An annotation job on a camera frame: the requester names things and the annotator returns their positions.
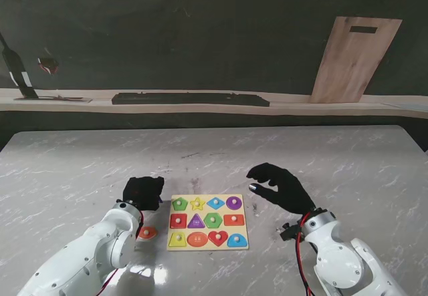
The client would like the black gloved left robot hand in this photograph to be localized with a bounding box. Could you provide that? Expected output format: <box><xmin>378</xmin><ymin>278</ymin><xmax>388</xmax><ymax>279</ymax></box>
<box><xmin>122</xmin><ymin>175</ymin><xmax>165</xmax><ymax>212</ymax></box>

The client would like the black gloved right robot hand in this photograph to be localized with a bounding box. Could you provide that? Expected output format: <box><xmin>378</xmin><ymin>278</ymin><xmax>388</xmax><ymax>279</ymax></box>
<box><xmin>245</xmin><ymin>162</ymin><xmax>317</xmax><ymax>216</ymax></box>

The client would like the yellow wooden shape puzzle board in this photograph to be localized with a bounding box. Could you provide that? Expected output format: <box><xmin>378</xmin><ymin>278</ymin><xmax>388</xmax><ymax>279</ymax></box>
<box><xmin>166</xmin><ymin>193</ymin><xmax>250</xmax><ymax>251</ymax></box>

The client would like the purple circle puzzle piece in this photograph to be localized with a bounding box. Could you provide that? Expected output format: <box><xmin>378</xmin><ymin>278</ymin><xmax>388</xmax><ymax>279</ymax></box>
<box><xmin>225</xmin><ymin>195</ymin><xmax>243</xmax><ymax>210</ymax></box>

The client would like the blue diamond puzzle piece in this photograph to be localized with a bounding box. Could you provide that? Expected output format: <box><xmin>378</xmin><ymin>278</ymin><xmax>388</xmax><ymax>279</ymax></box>
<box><xmin>206</xmin><ymin>196</ymin><xmax>225</xmax><ymax>210</ymax></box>

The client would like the green hexagon puzzle piece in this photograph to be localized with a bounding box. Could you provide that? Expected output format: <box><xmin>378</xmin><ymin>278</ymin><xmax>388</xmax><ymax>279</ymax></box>
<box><xmin>203</xmin><ymin>212</ymin><xmax>223</xmax><ymax>229</ymax></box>

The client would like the blue semicircle puzzle piece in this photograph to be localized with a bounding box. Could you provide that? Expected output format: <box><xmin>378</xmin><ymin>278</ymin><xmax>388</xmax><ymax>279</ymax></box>
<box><xmin>227</xmin><ymin>232</ymin><xmax>249</xmax><ymax>248</ymax></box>

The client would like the red heart puzzle piece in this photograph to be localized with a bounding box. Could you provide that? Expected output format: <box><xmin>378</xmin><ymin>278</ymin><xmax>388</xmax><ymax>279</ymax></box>
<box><xmin>207</xmin><ymin>230</ymin><xmax>229</xmax><ymax>247</ymax></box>

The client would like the orange oval puzzle piece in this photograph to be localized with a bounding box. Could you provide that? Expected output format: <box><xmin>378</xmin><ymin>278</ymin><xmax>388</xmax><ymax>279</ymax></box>
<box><xmin>136</xmin><ymin>226</ymin><xmax>158</xmax><ymax>241</ymax></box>

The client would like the thin flat serving board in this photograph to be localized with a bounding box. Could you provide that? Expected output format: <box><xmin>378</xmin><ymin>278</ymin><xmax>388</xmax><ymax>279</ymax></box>
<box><xmin>13</xmin><ymin>96</ymin><xmax>93</xmax><ymax>104</ymax></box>

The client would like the wooden cutting board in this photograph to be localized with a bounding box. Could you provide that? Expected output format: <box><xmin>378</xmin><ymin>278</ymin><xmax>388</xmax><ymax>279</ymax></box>
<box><xmin>308</xmin><ymin>16</ymin><xmax>403</xmax><ymax>104</ymax></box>

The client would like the light wooden shelf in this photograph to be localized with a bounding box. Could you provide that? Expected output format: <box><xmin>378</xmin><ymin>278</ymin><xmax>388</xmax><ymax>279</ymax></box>
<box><xmin>0</xmin><ymin>88</ymin><xmax>428</xmax><ymax>120</ymax></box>

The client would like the long black tray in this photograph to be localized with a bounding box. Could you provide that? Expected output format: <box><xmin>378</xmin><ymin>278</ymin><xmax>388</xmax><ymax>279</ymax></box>
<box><xmin>111</xmin><ymin>92</ymin><xmax>271</xmax><ymax>108</ymax></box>

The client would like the red wine glass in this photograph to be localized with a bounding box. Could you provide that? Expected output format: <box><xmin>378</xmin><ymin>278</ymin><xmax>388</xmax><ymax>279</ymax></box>
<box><xmin>35</xmin><ymin>45</ymin><xmax>73</xmax><ymax>102</ymax></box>

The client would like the dark wine bottle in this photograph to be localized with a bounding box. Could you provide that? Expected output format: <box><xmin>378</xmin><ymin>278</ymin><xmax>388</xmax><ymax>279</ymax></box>
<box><xmin>0</xmin><ymin>32</ymin><xmax>40</xmax><ymax>100</ymax></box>

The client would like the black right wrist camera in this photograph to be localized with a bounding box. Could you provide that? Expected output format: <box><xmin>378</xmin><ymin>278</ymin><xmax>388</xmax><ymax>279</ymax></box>
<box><xmin>280</xmin><ymin>222</ymin><xmax>300</xmax><ymax>243</ymax></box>

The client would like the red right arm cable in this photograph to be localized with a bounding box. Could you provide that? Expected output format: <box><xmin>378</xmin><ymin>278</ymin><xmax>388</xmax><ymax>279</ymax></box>
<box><xmin>294</xmin><ymin>214</ymin><xmax>315</xmax><ymax>296</ymax></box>

